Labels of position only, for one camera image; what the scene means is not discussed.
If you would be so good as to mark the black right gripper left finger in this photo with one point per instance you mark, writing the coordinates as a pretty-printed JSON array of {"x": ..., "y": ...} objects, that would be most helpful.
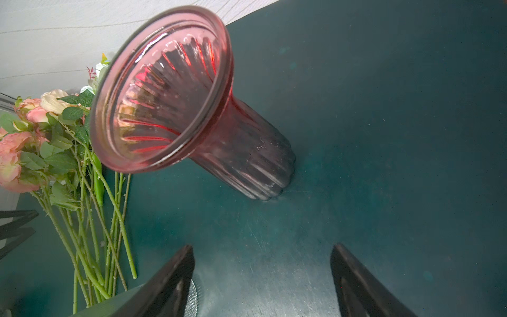
[{"x": 166, "y": 293}]

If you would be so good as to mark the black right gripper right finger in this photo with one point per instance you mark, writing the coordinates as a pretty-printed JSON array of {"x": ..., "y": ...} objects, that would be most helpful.
[{"x": 359, "y": 293}]

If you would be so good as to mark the red ribbed glass vase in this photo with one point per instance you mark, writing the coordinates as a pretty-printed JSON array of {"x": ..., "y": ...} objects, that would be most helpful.
[{"x": 168, "y": 95}]

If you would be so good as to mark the pink rose flower bunch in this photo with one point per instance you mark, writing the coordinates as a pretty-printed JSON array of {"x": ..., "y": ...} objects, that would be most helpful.
[{"x": 46, "y": 151}]

